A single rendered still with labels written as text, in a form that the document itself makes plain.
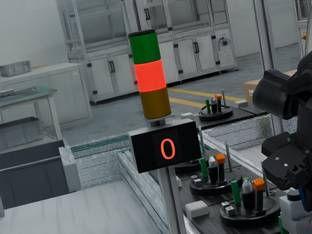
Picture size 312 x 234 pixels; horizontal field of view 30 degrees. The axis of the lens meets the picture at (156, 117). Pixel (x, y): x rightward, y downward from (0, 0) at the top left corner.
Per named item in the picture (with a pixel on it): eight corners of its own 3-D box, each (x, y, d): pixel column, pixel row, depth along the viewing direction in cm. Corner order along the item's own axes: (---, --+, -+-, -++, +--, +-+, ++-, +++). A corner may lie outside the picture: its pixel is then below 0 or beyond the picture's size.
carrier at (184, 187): (279, 194, 143) (271, 146, 140) (186, 219, 138) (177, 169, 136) (243, 172, 166) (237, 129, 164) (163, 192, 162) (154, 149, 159)
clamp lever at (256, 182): (265, 211, 122) (265, 182, 118) (256, 213, 122) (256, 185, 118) (258, 200, 125) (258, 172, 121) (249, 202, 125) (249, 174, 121)
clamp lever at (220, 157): (226, 181, 146) (225, 157, 142) (218, 183, 145) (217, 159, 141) (221, 173, 149) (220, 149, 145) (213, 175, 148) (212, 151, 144)
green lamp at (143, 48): (164, 59, 102) (159, 31, 101) (136, 65, 101) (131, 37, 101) (158, 58, 107) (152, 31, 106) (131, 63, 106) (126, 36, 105)
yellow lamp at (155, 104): (174, 114, 104) (169, 87, 103) (147, 120, 103) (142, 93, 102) (167, 110, 109) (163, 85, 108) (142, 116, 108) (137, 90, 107)
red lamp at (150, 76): (169, 87, 103) (164, 60, 102) (142, 93, 102) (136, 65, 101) (163, 84, 108) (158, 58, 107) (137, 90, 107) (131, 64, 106)
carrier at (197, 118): (255, 119, 229) (250, 88, 226) (198, 133, 224) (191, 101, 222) (234, 111, 252) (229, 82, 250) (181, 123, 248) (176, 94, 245)
